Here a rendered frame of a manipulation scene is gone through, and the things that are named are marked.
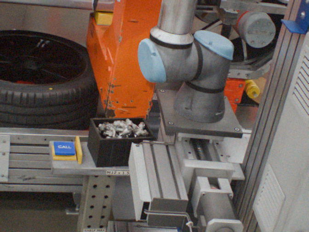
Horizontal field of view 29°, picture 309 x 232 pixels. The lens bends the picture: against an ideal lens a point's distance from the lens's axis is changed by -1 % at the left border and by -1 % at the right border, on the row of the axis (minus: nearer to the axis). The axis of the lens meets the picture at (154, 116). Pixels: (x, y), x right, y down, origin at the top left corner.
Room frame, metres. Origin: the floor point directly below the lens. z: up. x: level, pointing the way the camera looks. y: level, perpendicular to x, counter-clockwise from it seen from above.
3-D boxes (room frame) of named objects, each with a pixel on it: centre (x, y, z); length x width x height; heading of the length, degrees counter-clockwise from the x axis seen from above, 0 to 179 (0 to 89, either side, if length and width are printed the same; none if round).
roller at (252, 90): (2.55, -0.37, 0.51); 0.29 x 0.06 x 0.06; 18
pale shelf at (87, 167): (1.81, 0.12, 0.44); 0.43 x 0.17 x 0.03; 108
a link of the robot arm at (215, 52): (1.56, -0.12, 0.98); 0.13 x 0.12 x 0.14; 121
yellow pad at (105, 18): (2.52, 0.28, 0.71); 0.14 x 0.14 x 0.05; 18
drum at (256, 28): (2.35, -0.31, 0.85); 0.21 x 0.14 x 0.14; 18
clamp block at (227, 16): (2.18, -0.19, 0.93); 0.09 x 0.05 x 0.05; 18
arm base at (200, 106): (1.57, -0.12, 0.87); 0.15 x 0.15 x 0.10
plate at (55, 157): (1.76, 0.28, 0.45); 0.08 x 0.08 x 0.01; 18
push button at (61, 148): (1.76, 0.28, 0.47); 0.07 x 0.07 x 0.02; 18
